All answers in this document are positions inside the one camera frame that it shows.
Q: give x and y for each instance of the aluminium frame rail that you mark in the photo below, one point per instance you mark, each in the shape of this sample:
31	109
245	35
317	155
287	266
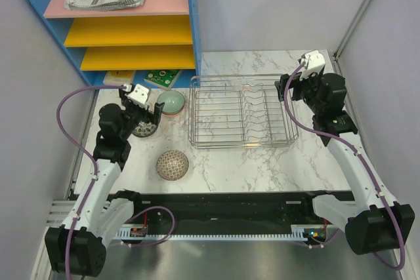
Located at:
58	212

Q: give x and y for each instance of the pink bowl under green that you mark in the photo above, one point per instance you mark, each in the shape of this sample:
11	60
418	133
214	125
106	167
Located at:
171	114

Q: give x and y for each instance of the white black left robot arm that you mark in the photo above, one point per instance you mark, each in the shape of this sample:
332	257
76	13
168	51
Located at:
79	245

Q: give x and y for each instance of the celadon green bowl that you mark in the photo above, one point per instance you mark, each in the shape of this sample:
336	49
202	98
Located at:
174	100

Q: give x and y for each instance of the yellow white book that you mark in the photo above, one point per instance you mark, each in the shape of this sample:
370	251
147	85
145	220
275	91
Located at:
119	77

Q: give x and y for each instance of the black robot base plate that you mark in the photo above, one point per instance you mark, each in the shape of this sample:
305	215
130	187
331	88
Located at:
223	213

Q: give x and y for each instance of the black white floral bowl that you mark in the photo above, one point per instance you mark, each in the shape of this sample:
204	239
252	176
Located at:
144	130

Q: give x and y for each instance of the brown lattice pattern bowl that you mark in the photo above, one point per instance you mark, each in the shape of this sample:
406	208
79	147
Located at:
172	165

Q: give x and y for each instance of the chrome wire dish rack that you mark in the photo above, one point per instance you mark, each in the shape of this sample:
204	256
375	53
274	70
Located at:
238	111

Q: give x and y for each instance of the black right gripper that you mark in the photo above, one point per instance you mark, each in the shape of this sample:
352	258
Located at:
296	83

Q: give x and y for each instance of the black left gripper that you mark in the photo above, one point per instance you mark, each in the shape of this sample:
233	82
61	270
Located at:
147	116

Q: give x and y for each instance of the white slotted cable duct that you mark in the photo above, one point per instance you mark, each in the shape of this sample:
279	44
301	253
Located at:
298	233

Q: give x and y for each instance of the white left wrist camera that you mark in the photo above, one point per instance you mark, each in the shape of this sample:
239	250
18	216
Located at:
139	95

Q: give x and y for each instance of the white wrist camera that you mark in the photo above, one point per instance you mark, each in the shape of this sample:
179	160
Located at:
139	95
311	62

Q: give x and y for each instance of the green white book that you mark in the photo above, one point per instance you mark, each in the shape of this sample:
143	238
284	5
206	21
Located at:
164	79

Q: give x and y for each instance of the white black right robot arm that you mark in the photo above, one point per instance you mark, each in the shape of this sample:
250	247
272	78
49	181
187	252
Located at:
376	221

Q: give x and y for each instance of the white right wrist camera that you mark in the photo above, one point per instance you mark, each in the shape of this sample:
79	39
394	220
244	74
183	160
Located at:
311	62

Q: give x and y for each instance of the blue pink yellow shelf unit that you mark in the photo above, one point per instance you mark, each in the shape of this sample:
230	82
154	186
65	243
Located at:
159	35

